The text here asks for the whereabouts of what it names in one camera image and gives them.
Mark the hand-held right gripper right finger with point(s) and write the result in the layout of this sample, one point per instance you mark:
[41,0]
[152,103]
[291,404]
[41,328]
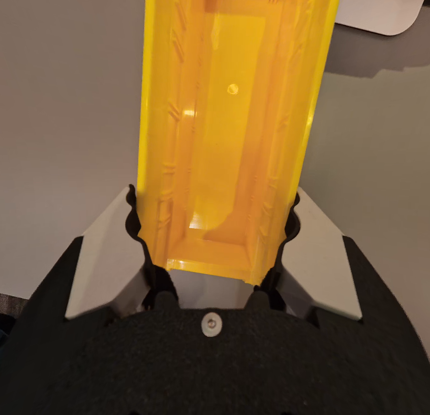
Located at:
[322,263]

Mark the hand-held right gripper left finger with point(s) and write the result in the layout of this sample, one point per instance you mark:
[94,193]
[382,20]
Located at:
[104,263]

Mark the yellow plastic bin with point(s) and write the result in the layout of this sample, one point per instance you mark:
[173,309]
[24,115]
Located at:
[235,136]

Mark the grey desk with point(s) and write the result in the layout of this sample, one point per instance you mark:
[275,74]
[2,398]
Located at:
[67,119]

